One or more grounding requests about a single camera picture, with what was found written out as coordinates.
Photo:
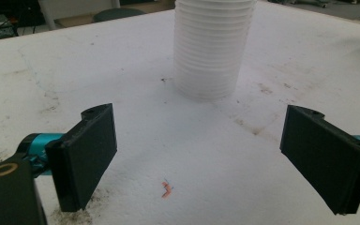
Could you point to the round dark stool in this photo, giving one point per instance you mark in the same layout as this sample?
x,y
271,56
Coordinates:
x,y
117,14

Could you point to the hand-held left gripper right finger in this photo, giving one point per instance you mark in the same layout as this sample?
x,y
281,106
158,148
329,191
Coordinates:
x,y
325,156

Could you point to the stack of white paper cups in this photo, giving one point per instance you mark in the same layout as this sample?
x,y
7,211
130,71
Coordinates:
x,y
211,50

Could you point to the white table leg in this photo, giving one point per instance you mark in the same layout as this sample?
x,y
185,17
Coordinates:
x,y
47,14

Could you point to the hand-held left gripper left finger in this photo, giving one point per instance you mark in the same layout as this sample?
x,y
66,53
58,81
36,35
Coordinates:
x,y
84,156

